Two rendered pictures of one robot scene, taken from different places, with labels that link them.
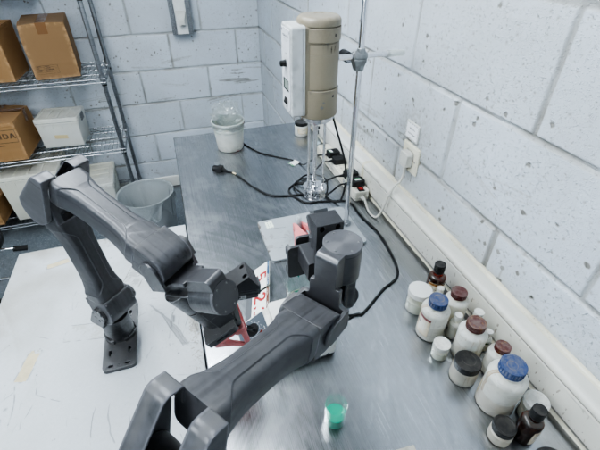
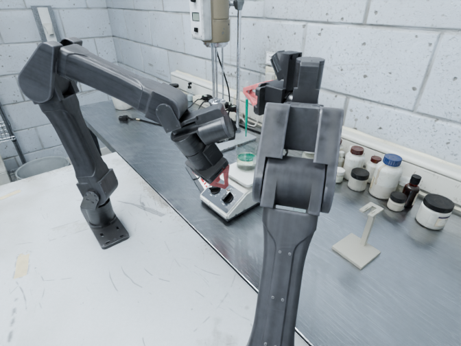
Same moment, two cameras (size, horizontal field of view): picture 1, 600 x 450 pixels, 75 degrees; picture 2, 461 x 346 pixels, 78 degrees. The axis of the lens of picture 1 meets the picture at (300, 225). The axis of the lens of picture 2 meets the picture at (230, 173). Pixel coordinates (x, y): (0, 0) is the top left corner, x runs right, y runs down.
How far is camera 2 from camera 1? 40 cm
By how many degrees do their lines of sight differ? 18
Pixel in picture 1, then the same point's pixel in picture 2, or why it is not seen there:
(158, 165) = (42, 154)
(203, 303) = (215, 128)
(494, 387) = (385, 175)
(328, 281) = (309, 84)
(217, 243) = (150, 157)
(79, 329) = (60, 229)
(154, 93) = not seen: hidden behind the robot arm
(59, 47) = not seen: outside the picture
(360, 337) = not seen: hidden behind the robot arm
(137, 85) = (14, 86)
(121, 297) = (109, 178)
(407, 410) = (338, 209)
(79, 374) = (79, 256)
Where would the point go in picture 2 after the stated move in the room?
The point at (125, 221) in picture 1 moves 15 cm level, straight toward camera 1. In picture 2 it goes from (134, 77) to (188, 90)
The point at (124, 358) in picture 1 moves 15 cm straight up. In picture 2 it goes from (116, 234) to (103, 185)
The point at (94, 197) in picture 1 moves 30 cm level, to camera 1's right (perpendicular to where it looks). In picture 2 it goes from (101, 61) to (246, 52)
